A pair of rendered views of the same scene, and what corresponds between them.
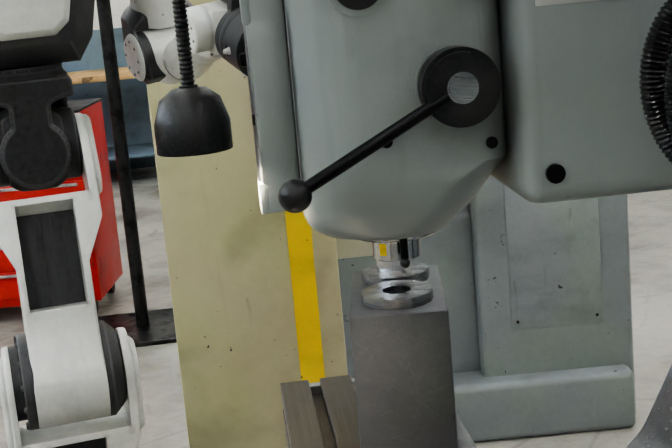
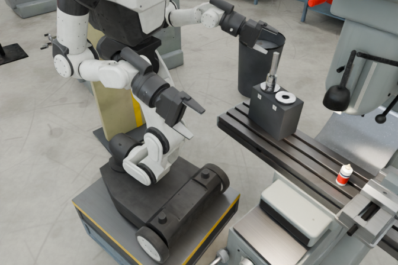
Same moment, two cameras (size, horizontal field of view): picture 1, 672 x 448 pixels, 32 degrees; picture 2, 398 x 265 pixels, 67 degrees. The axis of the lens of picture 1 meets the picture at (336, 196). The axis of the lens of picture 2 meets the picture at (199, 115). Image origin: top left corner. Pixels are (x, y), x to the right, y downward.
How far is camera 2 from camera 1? 123 cm
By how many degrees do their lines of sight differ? 42
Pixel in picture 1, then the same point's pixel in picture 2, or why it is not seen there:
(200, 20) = (216, 17)
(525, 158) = not seen: outside the picture
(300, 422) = (244, 131)
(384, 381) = (287, 122)
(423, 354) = (296, 113)
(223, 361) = not seen: hidden behind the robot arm
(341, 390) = (238, 115)
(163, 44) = (167, 13)
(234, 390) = (111, 90)
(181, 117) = (347, 100)
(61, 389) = (175, 141)
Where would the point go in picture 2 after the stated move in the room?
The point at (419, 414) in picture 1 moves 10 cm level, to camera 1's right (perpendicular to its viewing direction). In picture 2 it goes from (291, 126) to (305, 119)
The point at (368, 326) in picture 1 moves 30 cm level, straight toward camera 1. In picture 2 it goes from (288, 111) to (348, 152)
